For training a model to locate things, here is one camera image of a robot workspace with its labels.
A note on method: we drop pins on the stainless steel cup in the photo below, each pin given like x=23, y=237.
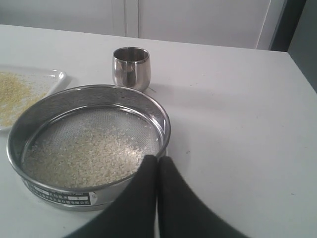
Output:
x=131, y=68

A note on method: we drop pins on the round stainless steel sieve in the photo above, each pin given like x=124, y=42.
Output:
x=69, y=113

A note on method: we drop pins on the yellow and white grains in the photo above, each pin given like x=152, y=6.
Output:
x=17, y=95

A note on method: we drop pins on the white rice grains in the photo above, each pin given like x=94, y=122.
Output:
x=92, y=158

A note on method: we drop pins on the white plastic tray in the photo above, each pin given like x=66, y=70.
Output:
x=55, y=80

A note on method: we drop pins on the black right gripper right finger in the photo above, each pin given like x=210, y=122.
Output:
x=181, y=214

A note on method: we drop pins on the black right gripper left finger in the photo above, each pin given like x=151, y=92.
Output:
x=132, y=214

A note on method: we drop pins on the white cabinet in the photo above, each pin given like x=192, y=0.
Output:
x=231, y=23

